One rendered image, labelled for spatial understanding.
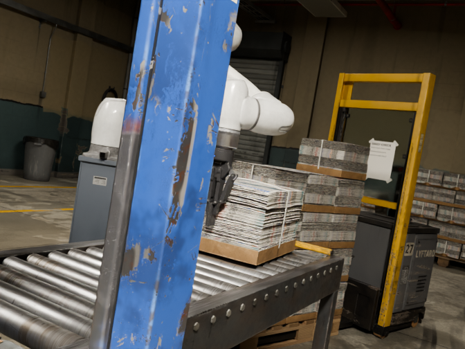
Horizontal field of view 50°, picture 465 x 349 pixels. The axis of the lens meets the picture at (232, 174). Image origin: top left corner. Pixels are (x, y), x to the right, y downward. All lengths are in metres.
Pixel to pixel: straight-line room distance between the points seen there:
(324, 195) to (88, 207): 1.50
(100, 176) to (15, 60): 7.58
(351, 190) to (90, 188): 1.77
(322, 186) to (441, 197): 4.50
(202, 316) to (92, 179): 1.29
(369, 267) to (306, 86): 6.31
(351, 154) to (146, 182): 2.81
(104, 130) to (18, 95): 7.57
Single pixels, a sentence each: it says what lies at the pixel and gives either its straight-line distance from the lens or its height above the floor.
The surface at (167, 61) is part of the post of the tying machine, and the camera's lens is 0.54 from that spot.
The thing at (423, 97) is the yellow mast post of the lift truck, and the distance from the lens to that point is 3.62.
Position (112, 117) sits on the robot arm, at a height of 1.19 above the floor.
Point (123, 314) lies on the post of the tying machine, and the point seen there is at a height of 0.94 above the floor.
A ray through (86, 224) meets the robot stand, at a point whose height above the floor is 0.71.
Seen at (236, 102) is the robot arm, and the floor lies 1.27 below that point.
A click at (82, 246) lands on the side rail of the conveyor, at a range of 1.46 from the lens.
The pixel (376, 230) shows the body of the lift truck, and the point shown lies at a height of 0.71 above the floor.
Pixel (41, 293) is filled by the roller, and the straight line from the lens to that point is 1.10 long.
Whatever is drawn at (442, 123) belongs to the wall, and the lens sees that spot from 9.17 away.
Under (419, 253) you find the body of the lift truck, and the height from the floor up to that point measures 0.59.
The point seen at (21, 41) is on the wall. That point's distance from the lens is 9.78.
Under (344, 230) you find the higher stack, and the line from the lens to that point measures 3.37.
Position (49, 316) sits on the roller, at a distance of 0.98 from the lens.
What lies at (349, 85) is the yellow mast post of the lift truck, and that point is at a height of 1.77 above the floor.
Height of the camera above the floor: 1.14
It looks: 3 degrees down
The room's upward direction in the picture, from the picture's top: 9 degrees clockwise
